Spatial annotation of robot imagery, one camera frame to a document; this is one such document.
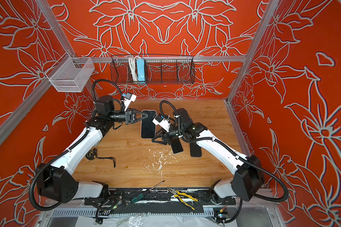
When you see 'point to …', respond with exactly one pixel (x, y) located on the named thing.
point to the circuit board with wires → (220, 214)
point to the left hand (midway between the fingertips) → (146, 116)
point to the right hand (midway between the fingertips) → (154, 135)
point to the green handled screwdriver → (144, 193)
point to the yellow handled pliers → (176, 193)
